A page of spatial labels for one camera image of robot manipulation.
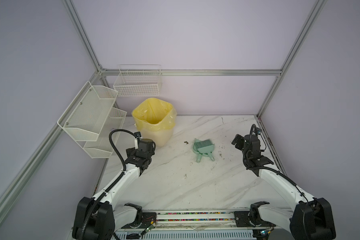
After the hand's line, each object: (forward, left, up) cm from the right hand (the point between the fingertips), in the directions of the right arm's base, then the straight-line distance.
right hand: (242, 137), depth 84 cm
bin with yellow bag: (+23, +55, -9) cm, 60 cm away
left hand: (-6, +60, -3) cm, 60 cm away
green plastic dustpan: (-2, +23, -16) cm, 28 cm away
